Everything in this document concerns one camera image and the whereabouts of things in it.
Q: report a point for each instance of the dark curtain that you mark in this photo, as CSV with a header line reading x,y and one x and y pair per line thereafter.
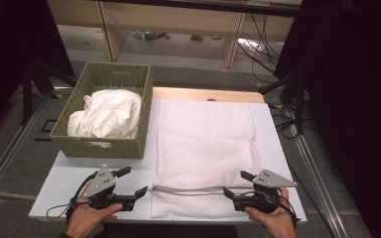
x,y
354,99
10,49

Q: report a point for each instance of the white garment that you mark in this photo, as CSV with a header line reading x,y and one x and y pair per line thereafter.
x,y
107,114

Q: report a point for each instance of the person's dark clothing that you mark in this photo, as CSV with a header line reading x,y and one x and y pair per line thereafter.
x,y
168,231

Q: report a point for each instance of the person's left hand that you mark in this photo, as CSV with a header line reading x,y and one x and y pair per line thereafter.
x,y
89,218

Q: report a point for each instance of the white mesh laundry bag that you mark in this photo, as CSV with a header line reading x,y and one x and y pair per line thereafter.
x,y
205,155

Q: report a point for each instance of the blue and black floor clutter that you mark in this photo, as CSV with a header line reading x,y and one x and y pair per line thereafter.
x,y
149,35

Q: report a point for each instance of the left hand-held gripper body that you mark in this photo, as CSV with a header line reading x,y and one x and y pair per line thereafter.
x,y
101,185

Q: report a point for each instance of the person's right hand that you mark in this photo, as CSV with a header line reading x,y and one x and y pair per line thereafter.
x,y
274,219

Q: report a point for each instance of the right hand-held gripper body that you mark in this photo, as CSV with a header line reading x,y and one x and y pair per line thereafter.
x,y
261,195

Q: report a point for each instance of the black tripod stand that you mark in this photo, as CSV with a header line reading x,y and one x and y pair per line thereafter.
x,y
29,89
294,95

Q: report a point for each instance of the green woven basket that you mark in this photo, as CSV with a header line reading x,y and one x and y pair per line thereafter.
x,y
79,150

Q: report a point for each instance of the metal floor rail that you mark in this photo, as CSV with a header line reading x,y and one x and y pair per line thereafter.
x,y
320,185
6,155

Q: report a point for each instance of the light wooden desk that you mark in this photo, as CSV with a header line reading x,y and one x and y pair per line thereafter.
x,y
178,20

